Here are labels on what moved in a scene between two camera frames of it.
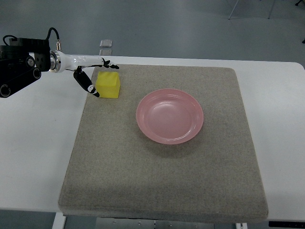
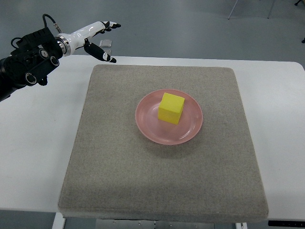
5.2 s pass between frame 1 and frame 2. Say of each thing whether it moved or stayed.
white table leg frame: stayed
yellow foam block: moved
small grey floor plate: stayed
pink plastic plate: stayed
